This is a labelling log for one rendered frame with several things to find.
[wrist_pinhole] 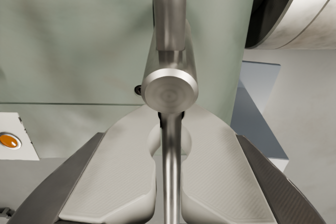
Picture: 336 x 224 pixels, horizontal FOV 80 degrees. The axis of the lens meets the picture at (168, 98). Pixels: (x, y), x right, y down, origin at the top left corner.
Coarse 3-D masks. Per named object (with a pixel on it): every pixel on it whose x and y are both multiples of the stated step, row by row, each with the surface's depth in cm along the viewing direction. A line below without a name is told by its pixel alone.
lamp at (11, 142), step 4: (0, 136) 24; (4, 136) 24; (8, 136) 24; (0, 140) 25; (4, 140) 24; (8, 140) 24; (12, 140) 24; (4, 144) 25; (8, 144) 25; (12, 144) 25; (16, 144) 25
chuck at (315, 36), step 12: (324, 12) 20; (312, 24) 22; (324, 24) 22; (300, 36) 24; (312, 36) 24; (324, 36) 24; (276, 48) 29; (288, 48) 29; (300, 48) 29; (312, 48) 29; (324, 48) 29
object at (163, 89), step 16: (192, 48) 10; (160, 64) 7; (176, 64) 7; (192, 64) 8; (144, 80) 7; (160, 80) 7; (176, 80) 7; (192, 80) 7; (144, 96) 8; (160, 96) 8; (176, 96) 8; (192, 96) 8; (176, 112) 8
